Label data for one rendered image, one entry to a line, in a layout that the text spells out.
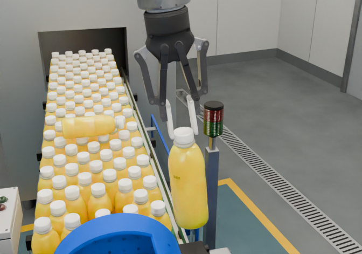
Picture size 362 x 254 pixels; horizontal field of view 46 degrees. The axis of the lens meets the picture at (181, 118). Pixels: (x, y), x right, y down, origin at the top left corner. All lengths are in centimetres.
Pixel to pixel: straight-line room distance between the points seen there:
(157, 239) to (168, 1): 46
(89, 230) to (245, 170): 261
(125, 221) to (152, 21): 41
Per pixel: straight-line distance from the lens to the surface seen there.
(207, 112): 133
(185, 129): 81
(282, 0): 605
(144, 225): 90
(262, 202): 309
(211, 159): 141
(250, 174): 337
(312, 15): 556
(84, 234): 90
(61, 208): 118
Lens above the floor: 179
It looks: 25 degrees down
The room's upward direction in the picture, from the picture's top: straight up
